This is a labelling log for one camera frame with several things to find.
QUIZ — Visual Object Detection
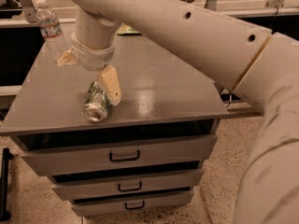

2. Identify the bottom grey drawer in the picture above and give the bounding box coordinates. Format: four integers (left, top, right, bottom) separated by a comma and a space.
72, 189, 193, 217

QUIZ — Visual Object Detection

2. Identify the black stand on floor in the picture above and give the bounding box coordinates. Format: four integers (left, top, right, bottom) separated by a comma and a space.
0, 147, 13, 222

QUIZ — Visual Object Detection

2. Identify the green snack bag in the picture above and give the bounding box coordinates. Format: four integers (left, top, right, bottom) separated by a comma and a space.
117, 23, 139, 35

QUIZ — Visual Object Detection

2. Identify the top grey drawer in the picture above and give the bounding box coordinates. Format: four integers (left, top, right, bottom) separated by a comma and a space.
21, 134, 217, 176

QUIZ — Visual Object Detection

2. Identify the grey drawer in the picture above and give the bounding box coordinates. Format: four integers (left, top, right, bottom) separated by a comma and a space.
72, 189, 193, 217
52, 169, 203, 201
21, 134, 217, 176

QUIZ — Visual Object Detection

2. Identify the middle grey drawer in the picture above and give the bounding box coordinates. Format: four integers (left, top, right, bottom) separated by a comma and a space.
52, 169, 203, 201

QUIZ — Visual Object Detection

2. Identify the grey drawer cabinet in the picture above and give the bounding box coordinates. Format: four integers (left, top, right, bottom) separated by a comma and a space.
1, 35, 226, 205

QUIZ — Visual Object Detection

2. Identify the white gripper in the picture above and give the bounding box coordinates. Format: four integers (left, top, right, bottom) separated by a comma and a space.
57, 34, 121, 106

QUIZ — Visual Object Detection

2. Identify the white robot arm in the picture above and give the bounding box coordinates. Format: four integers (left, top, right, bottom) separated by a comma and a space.
72, 0, 299, 224

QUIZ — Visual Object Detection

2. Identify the green soda can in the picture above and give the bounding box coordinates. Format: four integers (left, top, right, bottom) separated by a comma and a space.
82, 81, 112, 123

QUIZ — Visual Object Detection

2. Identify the clear plastic water bottle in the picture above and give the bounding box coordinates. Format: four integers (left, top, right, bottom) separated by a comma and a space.
36, 0, 67, 62

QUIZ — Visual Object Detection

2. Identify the black cable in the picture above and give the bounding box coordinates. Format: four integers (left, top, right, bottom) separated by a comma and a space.
219, 89, 233, 108

